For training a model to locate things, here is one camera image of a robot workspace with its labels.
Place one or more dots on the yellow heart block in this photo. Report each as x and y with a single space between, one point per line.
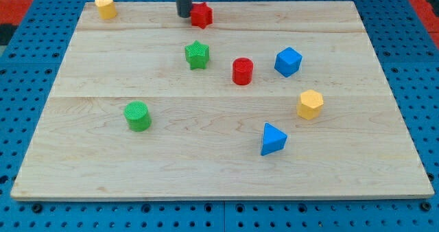
106 9

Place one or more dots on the blue triangle block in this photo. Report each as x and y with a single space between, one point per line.
273 139

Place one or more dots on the red star block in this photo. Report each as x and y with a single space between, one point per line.
201 15

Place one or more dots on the yellow hexagon block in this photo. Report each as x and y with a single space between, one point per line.
309 104

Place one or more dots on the green cylinder block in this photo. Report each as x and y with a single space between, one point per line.
137 116

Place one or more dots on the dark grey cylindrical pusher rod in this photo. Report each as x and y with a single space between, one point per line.
184 8

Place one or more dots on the blue cube block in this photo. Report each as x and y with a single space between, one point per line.
288 62

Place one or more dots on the green star block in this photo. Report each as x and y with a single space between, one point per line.
197 55

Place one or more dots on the light wooden board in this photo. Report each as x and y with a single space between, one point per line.
204 142

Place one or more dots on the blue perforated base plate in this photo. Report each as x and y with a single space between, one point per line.
404 34

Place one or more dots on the red cylinder block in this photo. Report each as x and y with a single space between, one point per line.
242 71

